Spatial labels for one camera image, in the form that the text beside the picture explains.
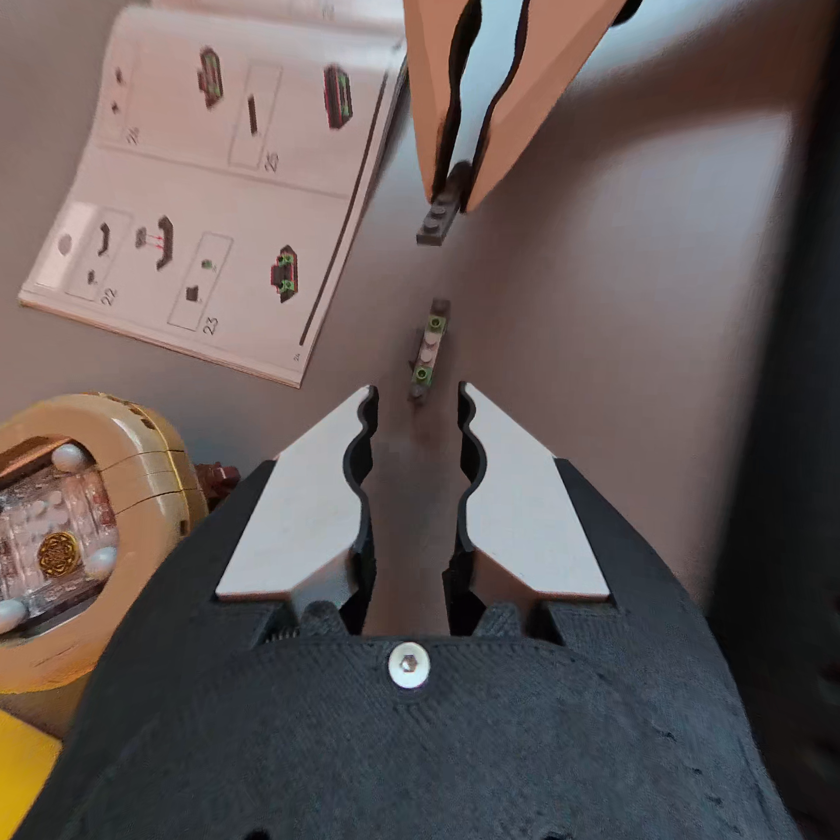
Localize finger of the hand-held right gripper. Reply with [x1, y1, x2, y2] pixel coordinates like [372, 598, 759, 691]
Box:
[462, 0, 630, 215]
[402, 0, 483, 204]

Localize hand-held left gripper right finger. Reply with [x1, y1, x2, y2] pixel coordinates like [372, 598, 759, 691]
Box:
[449, 381, 613, 636]

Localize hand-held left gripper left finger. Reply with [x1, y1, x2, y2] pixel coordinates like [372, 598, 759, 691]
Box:
[215, 384, 380, 636]

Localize dark brown brick plate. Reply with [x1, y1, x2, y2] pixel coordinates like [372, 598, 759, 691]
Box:
[416, 161, 475, 247]

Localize brown brick assembly green studs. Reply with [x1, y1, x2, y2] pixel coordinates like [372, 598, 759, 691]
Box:
[407, 298, 452, 404]

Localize grey desk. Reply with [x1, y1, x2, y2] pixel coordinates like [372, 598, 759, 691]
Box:
[0, 0, 815, 723]

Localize tan round brick pot model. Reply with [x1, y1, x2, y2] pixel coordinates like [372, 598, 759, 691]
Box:
[0, 392, 242, 697]

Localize open instruction booklet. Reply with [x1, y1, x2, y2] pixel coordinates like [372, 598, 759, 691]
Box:
[18, 0, 409, 389]

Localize yellow plastic bin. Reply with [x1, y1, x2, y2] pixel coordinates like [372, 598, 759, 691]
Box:
[0, 709, 64, 840]

